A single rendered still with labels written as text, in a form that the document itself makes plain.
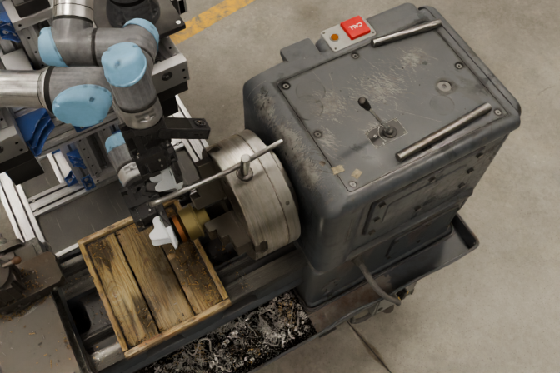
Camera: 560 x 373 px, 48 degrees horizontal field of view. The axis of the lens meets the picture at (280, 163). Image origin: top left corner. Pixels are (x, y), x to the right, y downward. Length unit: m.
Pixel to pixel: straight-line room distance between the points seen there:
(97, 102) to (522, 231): 2.07
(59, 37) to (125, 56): 0.18
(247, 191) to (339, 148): 0.24
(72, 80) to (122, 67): 0.32
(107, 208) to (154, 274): 0.92
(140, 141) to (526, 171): 2.21
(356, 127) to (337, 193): 0.19
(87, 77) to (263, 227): 0.52
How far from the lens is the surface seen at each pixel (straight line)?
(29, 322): 1.71
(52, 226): 2.66
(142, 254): 1.78
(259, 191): 1.45
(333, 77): 1.60
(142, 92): 1.16
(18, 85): 1.50
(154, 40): 1.25
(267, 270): 1.76
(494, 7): 3.70
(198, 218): 1.56
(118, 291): 1.76
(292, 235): 1.55
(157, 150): 1.25
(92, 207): 2.65
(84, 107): 1.42
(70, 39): 1.26
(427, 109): 1.58
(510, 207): 3.00
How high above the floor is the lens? 2.52
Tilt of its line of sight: 60 degrees down
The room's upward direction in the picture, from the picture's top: 2 degrees clockwise
